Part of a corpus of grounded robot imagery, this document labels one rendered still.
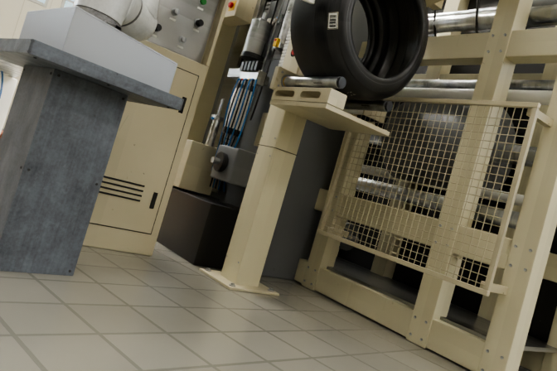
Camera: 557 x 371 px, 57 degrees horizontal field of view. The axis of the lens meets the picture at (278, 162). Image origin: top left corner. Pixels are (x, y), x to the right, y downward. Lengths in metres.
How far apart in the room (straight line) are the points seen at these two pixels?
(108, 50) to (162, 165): 0.84
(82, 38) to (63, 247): 0.65
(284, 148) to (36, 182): 1.06
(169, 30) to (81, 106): 0.82
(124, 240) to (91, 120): 0.79
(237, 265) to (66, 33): 1.20
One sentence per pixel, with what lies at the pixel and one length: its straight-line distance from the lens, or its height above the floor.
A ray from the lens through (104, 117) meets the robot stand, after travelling 1.73.
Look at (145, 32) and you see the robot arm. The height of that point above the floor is 0.87.
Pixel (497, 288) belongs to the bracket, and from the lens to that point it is 2.04.
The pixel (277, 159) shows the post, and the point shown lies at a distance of 2.25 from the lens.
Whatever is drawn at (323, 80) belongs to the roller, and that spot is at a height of 0.90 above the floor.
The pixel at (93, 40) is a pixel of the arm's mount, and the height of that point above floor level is 0.71.
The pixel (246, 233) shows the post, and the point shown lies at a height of 0.23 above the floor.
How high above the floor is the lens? 0.46
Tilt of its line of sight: 3 degrees up
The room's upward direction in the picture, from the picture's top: 16 degrees clockwise
